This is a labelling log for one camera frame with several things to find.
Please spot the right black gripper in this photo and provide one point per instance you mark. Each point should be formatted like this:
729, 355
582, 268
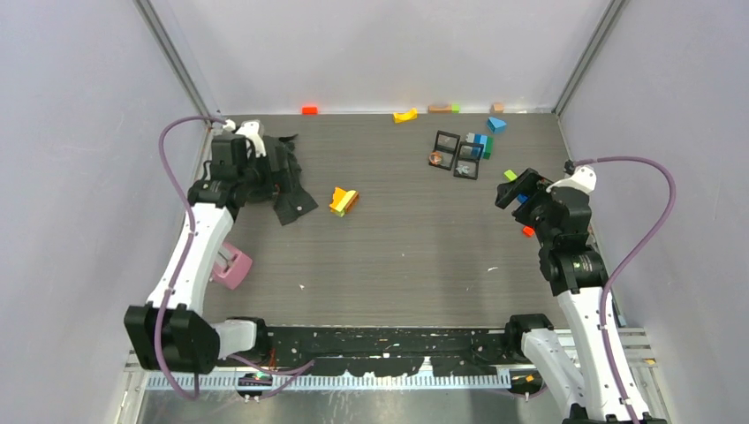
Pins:
531, 181

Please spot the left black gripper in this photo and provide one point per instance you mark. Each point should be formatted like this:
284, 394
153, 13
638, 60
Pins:
261, 162

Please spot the black pinstriped shirt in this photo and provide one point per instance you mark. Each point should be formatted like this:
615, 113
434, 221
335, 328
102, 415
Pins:
280, 174

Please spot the orange round brooch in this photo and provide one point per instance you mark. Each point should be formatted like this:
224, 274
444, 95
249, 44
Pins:
435, 158

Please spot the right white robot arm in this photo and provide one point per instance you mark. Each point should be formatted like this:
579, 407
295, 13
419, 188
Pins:
597, 385

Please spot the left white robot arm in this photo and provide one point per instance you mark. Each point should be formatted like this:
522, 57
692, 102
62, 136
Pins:
168, 333

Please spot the black brooch box right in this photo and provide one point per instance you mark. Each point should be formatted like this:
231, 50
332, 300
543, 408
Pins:
464, 158

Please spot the black brooch box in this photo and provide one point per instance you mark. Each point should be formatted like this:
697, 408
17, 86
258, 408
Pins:
464, 158
447, 144

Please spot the black brooch box left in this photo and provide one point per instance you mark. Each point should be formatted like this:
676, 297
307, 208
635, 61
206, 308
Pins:
447, 144

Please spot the lime green brick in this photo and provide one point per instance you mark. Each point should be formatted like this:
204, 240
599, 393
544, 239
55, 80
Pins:
510, 175

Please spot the blue green block stack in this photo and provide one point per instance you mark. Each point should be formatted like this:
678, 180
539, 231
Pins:
480, 144

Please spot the blue wedge block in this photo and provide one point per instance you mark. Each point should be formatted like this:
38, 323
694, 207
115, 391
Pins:
496, 125

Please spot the yellow orange block pile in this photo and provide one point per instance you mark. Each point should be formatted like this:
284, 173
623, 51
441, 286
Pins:
343, 201

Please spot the brown wooden block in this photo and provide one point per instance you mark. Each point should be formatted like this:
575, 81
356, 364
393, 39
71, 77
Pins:
439, 108

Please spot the yellow arch block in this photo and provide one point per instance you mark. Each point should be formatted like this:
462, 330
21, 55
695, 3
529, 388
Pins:
406, 116

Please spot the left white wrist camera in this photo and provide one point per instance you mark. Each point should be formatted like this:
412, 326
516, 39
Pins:
252, 131

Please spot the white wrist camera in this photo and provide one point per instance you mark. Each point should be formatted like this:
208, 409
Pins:
582, 179
252, 131

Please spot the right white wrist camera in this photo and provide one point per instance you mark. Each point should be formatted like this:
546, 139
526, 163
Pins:
582, 179

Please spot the red block at wall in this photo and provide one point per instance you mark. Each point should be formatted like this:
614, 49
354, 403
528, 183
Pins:
310, 109

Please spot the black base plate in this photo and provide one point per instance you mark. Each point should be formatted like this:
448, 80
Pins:
387, 351

